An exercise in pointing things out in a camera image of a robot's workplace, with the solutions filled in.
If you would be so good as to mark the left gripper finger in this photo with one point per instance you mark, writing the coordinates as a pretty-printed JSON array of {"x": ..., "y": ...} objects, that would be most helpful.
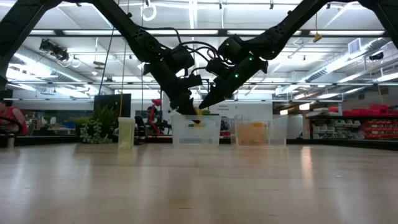
[{"x": 186, "y": 104}]

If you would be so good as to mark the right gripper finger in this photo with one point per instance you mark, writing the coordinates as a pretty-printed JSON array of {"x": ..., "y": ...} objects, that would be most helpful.
[
  {"x": 213, "y": 93},
  {"x": 221, "y": 96}
]

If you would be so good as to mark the small amber pill bottle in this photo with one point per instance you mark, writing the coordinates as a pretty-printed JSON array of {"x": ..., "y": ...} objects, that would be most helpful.
[{"x": 197, "y": 111}]

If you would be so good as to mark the small pale pill bottle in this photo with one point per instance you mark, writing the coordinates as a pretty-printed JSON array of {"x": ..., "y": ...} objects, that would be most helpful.
[{"x": 126, "y": 133}]

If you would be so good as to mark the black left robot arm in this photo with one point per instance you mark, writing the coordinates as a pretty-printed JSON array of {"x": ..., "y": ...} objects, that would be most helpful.
[{"x": 140, "y": 40}]

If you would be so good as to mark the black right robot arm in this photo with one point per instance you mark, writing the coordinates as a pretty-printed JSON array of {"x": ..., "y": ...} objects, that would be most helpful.
[{"x": 286, "y": 25}]

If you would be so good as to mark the clear plastic bin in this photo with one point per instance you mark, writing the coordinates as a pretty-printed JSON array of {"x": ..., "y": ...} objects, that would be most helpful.
[
  {"x": 208, "y": 133},
  {"x": 278, "y": 133}
]

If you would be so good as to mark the red articulated stand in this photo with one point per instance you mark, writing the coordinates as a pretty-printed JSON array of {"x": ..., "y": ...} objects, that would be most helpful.
[{"x": 157, "y": 102}]

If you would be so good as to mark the black monitor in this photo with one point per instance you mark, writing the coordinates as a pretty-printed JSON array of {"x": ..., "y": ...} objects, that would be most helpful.
[{"x": 112, "y": 101}]

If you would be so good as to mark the yellow hanging pendant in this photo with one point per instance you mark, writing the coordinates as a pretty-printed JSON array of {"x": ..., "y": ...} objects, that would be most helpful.
[{"x": 317, "y": 38}]

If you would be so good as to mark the artificial green succulent plant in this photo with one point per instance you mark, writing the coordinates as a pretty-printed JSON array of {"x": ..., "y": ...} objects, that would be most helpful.
[{"x": 91, "y": 132}]

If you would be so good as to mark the shelf with red bins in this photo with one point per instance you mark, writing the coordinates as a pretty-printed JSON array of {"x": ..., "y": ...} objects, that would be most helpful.
[{"x": 373, "y": 110}]

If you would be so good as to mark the person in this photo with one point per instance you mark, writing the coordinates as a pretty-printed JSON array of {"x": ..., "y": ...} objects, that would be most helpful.
[{"x": 14, "y": 116}]

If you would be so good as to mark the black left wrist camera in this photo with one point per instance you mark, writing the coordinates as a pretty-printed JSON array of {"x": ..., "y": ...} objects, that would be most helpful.
[{"x": 191, "y": 81}]

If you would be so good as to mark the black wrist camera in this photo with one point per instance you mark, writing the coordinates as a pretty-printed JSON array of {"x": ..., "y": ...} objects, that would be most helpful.
[
  {"x": 191, "y": 81},
  {"x": 216, "y": 68}
]

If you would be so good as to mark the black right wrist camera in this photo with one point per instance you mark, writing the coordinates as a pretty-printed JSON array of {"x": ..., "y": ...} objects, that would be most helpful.
[{"x": 216, "y": 68}]

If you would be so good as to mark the black hanging camera rig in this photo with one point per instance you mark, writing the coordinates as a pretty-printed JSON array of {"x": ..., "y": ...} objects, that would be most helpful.
[{"x": 54, "y": 49}]

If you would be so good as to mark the black aluminium table frame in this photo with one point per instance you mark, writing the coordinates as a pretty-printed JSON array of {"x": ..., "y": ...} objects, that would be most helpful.
[{"x": 46, "y": 140}]

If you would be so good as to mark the silver metal post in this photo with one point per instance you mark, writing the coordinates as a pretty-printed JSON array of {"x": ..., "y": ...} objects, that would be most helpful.
[{"x": 10, "y": 141}]

